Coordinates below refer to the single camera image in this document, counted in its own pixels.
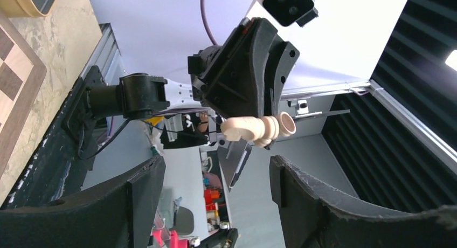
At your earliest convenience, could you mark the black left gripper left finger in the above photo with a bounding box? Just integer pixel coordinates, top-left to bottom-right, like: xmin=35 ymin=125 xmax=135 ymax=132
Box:
xmin=1 ymin=155 xmax=166 ymax=247

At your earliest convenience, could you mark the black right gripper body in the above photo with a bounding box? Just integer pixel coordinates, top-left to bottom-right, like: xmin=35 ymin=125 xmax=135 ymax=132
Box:
xmin=188 ymin=18 xmax=257 ymax=111

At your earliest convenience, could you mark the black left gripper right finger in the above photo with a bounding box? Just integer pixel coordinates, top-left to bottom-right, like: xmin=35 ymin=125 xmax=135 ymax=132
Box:
xmin=269 ymin=155 xmax=456 ymax=247

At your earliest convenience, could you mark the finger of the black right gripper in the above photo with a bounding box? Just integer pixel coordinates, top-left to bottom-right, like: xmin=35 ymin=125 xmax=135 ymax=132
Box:
xmin=264 ymin=41 xmax=300 ymax=116
xmin=203 ymin=17 xmax=278 ymax=118

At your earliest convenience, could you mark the light chess knight piece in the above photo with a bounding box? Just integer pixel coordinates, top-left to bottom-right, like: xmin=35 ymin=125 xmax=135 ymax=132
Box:
xmin=220 ymin=112 xmax=296 ymax=148

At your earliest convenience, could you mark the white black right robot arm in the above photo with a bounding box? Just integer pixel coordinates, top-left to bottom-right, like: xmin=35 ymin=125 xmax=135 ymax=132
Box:
xmin=85 ymin=17 xmax=300 ymax=120

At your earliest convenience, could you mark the wooden chess board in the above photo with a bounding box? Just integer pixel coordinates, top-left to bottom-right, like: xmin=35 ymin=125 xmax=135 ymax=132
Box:
xmin=1 ymin=13 xmax=47 ymax=174

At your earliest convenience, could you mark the yellow rimmed metal tray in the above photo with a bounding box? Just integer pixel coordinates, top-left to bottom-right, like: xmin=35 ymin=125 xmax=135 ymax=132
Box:
xmin=1 ymin=0 xmax=56 ymax=18

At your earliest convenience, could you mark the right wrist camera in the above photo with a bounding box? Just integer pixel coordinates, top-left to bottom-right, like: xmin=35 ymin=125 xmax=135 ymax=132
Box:
xmin=253 ymin=0 xmax=319 ymax=27

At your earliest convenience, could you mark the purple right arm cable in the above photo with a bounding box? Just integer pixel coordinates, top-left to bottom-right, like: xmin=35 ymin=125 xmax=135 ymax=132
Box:
xmin=199 ymin=0 xmax=218 ymax=46

